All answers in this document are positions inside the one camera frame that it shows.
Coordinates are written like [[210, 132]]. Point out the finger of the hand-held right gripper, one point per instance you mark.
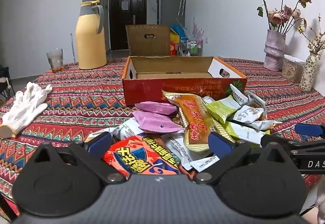
[[279, 140], [308, 129]]

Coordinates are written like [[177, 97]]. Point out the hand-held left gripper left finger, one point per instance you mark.
[[99, 143]]

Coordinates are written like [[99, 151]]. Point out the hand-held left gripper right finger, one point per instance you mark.
[[220, 143]]

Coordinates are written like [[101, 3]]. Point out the green and white snack packet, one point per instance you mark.
[[243, 132]]

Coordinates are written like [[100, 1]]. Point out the red snack packet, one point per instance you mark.
[[132, 155]]

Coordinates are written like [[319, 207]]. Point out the long orange snack packet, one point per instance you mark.
[[195, 117]]

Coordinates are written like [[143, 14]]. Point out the white green-edged snack packet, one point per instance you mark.
[[238, 94]]

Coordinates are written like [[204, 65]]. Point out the large pink snack packet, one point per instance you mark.
[[155, 122]]

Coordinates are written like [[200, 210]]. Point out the small pink snack packet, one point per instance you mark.
[[156, 107]]

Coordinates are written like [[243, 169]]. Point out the orange cardboard box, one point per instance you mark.
[[152, 87]]

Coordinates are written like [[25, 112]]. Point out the patterned red tablecloth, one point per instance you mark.
[[76, 102]]

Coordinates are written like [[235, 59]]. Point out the floral slim vase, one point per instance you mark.
[[308, 71]]

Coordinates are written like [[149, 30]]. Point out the clear food container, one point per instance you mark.
[[293, 70]]

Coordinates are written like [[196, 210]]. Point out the white cotton glove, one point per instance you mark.
[[25, 109]]

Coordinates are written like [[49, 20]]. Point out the pink ceramic vase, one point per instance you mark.
[[274, 48]]

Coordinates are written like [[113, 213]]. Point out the yellow flower branches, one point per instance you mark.
[[316, 41]]

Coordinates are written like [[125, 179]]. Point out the glass cup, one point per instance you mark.
[[54, 60]]

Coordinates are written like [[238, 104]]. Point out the yellow thermos jug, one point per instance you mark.
[[90, 43]]

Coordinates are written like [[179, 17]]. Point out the red gift bag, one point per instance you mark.
[[173, 48]]

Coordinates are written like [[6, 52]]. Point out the brown wooden chair back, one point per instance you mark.
[[139, 41]]

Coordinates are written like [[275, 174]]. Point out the black folding chair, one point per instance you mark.
[[5, 81]]

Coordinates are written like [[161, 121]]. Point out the pink feather decoration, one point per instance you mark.
[[198, 29]]

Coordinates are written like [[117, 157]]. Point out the yellow bag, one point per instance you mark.
[[174, 37]]

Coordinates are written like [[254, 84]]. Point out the dried pink roses bouquet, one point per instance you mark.
[[280, 14]]

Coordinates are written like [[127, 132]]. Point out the blue plastic item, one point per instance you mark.
[[177, 29]]

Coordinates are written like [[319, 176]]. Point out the dark entrance door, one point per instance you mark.
[[127, 18]]

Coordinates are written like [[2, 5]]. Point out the grey refrigerator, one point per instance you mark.
[[170, 8]]

